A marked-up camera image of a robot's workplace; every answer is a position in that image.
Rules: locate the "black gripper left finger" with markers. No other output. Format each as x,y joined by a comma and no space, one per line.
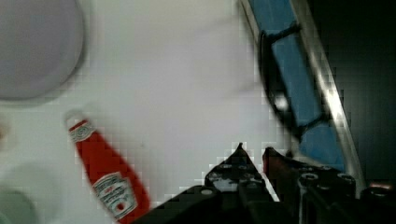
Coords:
237,169

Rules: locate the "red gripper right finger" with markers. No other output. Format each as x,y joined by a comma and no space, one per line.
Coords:
283,173

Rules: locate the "red plush ketchup bottle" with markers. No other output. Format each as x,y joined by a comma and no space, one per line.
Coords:
115,184

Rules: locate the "round lavender plate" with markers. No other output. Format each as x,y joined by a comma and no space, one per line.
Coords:
41,43

